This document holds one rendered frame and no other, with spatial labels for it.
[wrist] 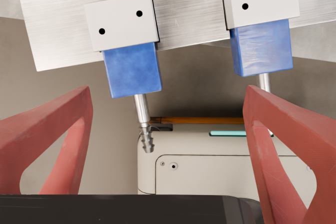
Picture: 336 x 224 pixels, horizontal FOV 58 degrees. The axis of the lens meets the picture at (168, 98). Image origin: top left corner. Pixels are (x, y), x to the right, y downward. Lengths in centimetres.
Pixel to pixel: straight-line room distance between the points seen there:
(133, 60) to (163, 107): 90
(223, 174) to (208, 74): 39
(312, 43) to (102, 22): 21
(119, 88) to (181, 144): 65
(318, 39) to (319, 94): 92
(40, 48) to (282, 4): 20
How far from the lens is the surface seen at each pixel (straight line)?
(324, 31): 35
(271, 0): 25
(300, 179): 100
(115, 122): 117
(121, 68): 25
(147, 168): 91
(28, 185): 136
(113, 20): 24
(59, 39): 28
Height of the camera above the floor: 111
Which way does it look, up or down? 80 degrees down
